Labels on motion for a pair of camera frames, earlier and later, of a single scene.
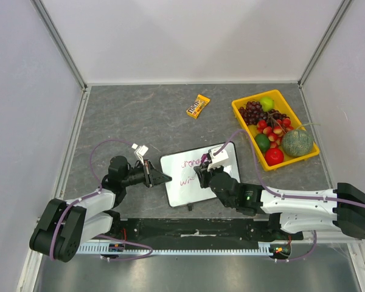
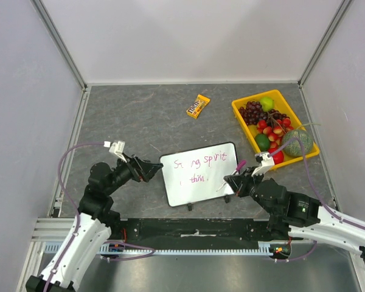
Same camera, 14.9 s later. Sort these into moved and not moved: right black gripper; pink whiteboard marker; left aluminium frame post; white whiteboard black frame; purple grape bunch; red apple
Moved: pink whiteboard marker; right black gripper
Not moved: white whiteboard black frame; left aluminium frame post; purple grape bunch; red apple
